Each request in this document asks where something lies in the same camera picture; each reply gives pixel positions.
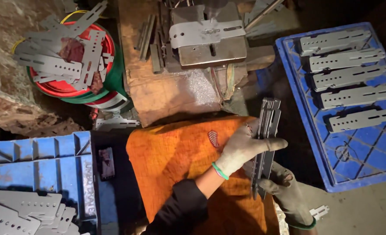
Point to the stacked red and green tubs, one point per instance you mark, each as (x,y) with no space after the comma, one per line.
(60,88)

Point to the black phone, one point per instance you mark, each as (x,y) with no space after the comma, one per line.
(106,163)

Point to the metal rod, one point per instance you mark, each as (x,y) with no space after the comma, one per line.
(263,13)

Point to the stack of metal plates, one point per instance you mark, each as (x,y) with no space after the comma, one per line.
(268,120)

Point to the steel press die block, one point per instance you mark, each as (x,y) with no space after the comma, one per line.
(212,55)

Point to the person's left hand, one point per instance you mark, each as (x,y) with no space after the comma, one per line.
(240,148)

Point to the heap of shiny metal shavings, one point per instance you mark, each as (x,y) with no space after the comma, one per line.
(199,86)

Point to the orange cloth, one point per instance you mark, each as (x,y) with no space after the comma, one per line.
(170,156)

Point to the grey perforated metal plate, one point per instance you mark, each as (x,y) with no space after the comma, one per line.
(335,40)
(359,96)
(114,123)
(349,76)
(196,32)
(363,119)
(346,59)

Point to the pile of plates in crate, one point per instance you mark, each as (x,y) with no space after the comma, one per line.
(19,212)

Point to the heap of plates on tubs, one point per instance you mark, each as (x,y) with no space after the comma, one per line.
(49,63)

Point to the blue ribbed plastic crate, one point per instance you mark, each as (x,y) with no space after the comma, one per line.
(42,166)

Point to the row of dark metal bars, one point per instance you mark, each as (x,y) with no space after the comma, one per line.
(147,39)

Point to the person's right hand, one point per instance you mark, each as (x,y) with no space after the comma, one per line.
(291,202)

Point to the small metal offcut piece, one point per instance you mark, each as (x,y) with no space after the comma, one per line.
(319,212)

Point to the worn wooden work board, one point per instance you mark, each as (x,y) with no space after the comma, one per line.
(160,94)

